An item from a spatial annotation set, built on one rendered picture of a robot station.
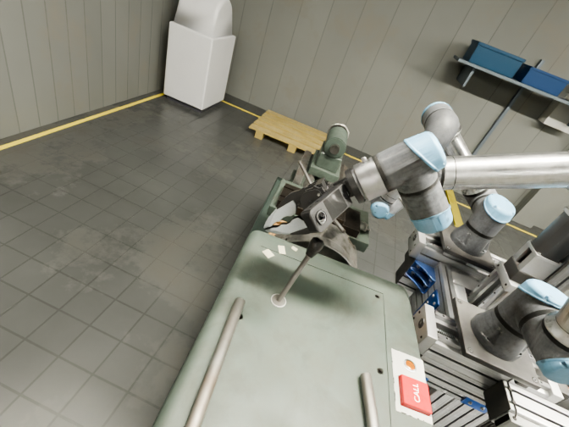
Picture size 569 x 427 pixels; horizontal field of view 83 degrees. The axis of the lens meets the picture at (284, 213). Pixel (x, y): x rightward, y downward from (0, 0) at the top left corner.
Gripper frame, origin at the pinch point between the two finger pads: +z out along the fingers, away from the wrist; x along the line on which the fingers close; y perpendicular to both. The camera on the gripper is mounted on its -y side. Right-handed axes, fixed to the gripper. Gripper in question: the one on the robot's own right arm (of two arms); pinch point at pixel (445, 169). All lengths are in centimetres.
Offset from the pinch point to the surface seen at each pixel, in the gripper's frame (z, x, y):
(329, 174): -39, 15, 62
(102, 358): -193, -29, 19
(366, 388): -67, -65, -72
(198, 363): -85, -87, -60
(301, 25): 71, 60, 377
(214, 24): -24, -25, 343
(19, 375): -214, -55, 18
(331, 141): -26, -2, 67
